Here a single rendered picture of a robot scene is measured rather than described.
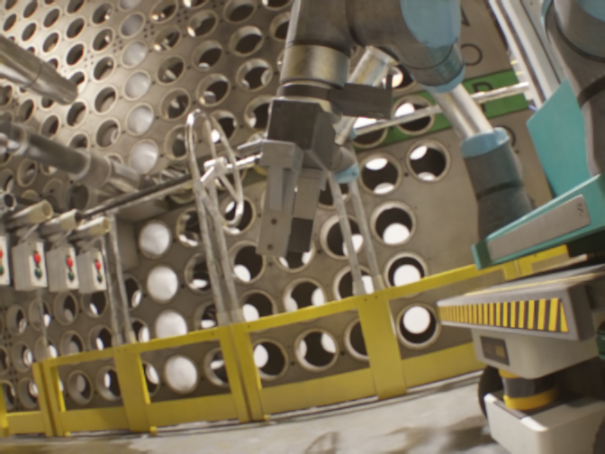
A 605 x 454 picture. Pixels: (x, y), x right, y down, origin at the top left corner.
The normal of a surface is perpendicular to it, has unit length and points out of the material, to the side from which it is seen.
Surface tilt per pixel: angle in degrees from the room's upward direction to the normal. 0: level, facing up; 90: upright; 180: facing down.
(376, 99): 106
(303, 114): 98
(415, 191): 90
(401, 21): 128
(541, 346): 90
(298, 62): 90
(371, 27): 135
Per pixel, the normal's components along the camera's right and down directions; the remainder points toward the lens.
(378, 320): -0.25, -0.13
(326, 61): 0.25, 0.05
